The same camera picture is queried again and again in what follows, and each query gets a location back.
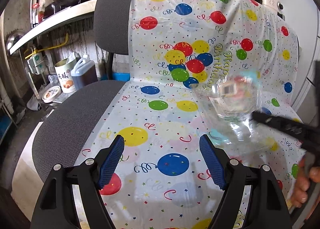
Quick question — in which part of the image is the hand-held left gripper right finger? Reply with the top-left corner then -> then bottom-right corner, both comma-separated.
199,134 -> 292,229

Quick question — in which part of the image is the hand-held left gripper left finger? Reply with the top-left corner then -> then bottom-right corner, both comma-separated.
30,134 -> 125,229

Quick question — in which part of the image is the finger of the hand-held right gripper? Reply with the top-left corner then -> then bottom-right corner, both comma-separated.
251,111 -> 307,144

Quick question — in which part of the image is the clear plastic packet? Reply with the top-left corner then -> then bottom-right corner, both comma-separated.
191,69 -> 278,154

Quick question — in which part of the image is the person's right hand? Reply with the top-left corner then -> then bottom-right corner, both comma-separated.
291,156 -> 320,209

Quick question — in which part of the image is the black mesh office chair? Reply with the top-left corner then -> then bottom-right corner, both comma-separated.
31,0 -> 139,184

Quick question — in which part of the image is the balloon print plastic sheet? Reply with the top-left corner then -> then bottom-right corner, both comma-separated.
72,0 -> 307,229

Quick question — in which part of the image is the blue plastic box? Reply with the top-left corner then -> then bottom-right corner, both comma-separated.
112,72 -> 132,82

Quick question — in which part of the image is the round tin lid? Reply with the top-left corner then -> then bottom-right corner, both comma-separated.
41,85 -> 62,102

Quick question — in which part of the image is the clear oil jug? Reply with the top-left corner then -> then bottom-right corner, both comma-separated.
71,54 -> 98,91

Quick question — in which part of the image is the cream tin can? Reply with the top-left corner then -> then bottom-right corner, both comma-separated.
54,58 -> 78,94

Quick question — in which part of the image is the white gas valve box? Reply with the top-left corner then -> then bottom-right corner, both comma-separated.
27,52 -> 45,74

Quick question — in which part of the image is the white stone counter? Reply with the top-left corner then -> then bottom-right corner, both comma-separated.
9,0 -> 98,55

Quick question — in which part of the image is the steel ladle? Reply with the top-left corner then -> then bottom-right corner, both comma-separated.
5,29 -> 24,56

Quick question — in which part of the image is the yellow gas hose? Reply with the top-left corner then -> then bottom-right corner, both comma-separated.
25,33 -> 69,59

